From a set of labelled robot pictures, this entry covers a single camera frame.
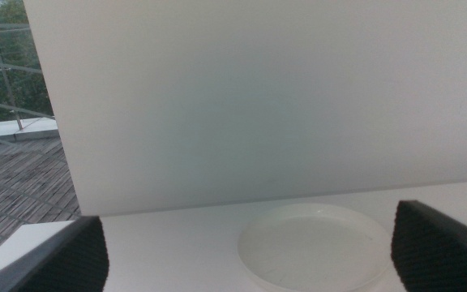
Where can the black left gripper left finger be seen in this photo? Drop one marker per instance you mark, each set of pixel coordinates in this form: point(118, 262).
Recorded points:
point(75, 259)

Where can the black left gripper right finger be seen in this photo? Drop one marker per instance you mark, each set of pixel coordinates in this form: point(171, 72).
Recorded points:
point(432, 251)

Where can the white plate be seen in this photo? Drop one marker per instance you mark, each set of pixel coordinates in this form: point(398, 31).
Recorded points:
point(310, 251)

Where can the white terrace ledge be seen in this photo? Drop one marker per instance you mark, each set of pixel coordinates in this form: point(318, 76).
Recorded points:
point(18, 129)

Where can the metal terrace railing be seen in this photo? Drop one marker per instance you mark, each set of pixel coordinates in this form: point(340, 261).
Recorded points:
point(8, 85)

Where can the white backdrop panel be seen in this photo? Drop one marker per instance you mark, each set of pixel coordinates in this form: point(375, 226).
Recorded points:
point(258, 101)

